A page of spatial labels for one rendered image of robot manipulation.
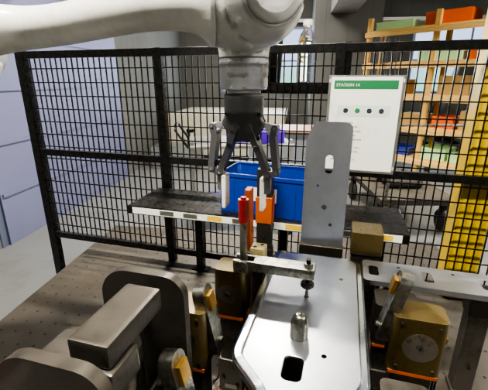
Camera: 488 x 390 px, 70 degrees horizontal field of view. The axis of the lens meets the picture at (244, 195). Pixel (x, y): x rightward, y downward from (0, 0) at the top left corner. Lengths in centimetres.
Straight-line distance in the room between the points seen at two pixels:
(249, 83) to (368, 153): 67
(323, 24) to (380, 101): 609
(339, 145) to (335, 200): 15
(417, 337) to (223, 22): 60
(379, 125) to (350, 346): 74
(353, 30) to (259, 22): 686
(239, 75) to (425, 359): 60
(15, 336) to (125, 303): 90
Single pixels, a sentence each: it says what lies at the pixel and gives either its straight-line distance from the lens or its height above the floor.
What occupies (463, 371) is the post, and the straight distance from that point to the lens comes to 108.
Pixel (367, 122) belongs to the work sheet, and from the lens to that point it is 121.
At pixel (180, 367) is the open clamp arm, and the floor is 109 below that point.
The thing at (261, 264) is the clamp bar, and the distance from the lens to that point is 75.
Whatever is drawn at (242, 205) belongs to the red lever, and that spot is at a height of 120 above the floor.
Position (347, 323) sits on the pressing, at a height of 100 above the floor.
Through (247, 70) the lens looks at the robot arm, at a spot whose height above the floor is 146.
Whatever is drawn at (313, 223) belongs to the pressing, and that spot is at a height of 106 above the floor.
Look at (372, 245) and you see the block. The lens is 98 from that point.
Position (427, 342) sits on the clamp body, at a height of 100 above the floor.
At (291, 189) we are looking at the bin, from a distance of 106.
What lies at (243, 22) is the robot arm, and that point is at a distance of 46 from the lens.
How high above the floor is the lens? 144
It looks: 18 degrees down
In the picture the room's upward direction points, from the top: straight up
